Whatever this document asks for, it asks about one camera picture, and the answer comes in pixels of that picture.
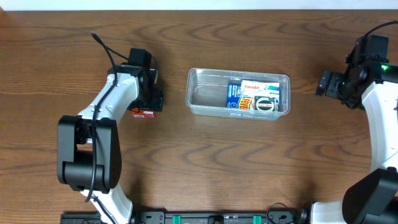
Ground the red medicine box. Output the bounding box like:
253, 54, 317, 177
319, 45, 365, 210
132, 108, 156, 119

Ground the green round tin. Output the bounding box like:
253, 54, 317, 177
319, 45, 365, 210
254, 96, 279, 111

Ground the blue Kool Fever box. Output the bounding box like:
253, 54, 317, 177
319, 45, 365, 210
226, 83, 280, 111

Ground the white Panadol box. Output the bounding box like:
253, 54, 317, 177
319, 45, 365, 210
241, 80, 280, 97

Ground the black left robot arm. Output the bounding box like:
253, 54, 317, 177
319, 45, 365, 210
57, 48, 164, 223

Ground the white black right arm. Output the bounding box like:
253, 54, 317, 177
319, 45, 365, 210
308, 34, 397, 224

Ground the clear plastic container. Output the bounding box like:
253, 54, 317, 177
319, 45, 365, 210
185, 68, 290, 120

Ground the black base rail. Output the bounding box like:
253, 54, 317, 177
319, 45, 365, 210
60, 210, 312, 224

